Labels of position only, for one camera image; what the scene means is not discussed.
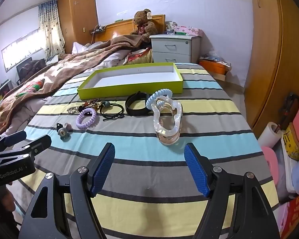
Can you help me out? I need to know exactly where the pink patterned box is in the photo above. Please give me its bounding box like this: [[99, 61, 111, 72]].
[[174, 25, 203, 36]]

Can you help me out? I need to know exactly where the red box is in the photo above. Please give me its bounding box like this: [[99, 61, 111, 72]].
[[280, 194, 299, 239]]

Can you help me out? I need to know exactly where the black hair tie pink bead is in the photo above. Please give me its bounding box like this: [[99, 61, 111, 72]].
[[56, 122, 71, 141]]

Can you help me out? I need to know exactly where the orange box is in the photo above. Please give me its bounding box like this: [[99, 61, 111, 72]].
[[199, 58, 231, 76]]

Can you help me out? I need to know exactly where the purple spiral hair tie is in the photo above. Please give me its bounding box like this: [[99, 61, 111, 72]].
[[76, 108, 97, 129]]

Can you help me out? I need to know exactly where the yellow printed box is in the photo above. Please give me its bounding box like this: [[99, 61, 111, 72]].
[[284, 123, 299, 161]]

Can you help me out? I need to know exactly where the brown beaded bracelet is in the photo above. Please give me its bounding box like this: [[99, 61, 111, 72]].
[[83, 99, 104, 111]]

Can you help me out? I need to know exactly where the clear hair claw clip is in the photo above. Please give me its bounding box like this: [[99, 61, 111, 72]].
[[151, 97, 183, 145]]

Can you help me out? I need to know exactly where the white nightstand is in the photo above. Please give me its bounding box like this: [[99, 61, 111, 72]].
[[149, 33, 202, 64]]

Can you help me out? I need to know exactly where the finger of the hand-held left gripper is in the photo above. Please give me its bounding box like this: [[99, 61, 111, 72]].
[[14, 134, 52, 160], [0, 130, 27, 155]]

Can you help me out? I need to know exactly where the patterned curtain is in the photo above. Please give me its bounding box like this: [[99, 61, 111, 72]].
[[38, 0, 65, 61]]

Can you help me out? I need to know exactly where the black hair tie teal bead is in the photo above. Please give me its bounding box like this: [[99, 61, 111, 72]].
[[100, 100, 125, 121]]

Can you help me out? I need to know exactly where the window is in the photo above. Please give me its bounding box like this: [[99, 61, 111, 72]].
[[1, 27, 44, 72]]

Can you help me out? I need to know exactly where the striped tablecloth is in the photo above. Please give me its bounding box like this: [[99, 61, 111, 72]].
[[14, 63, 279, 239]]

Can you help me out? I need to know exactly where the white paper roll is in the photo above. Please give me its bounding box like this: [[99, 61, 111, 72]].
[[258, 121, 283, 150]]

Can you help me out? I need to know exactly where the red yellow pillow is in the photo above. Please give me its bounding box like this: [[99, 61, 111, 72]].
[[125, 48, 152, 65]]

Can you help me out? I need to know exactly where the large wooden wardrobe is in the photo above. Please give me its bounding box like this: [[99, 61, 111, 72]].
[[244, 0, 299, 137]]

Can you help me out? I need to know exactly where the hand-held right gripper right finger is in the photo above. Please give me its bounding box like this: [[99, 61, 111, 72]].
[[184, 143, 281, 239]]

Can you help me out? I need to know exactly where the brown blanket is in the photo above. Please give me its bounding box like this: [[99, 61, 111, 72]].
[[0, 34, 150, 137]]

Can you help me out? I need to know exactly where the person's left hand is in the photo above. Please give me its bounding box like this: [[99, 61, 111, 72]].
[[4, 183, 17, 219]]

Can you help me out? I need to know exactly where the green cardboard tray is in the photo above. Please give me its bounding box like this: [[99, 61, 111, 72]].
[[77, 63, 184, 100]]

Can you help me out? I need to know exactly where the wooden headboard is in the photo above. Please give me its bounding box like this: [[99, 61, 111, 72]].
[[95, 14, 166, 43]]

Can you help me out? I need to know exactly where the rhinestone hair clip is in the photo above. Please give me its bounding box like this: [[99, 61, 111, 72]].
[[67, 106, 85, 114]]

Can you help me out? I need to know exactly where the pink round stool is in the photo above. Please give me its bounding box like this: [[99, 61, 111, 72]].
[[261, 146, 279, 187]]

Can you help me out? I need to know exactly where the green red patterned cloth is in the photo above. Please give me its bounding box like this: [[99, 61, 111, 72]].
[[16, 78, 45, 97]]

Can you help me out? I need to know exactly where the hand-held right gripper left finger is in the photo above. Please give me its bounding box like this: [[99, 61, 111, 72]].
[[19, 142, 115, 239]]

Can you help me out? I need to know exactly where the tall wooden cabinet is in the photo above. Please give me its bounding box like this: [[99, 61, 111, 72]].
[[57, 0, 99, 55]]

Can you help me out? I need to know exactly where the brown teddy bear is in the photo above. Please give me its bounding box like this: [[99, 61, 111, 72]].
[[130, 9, 158, 43]]

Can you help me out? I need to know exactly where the blue spiral hair tie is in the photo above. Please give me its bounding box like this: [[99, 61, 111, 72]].
[[146, 89, 173, 110]]

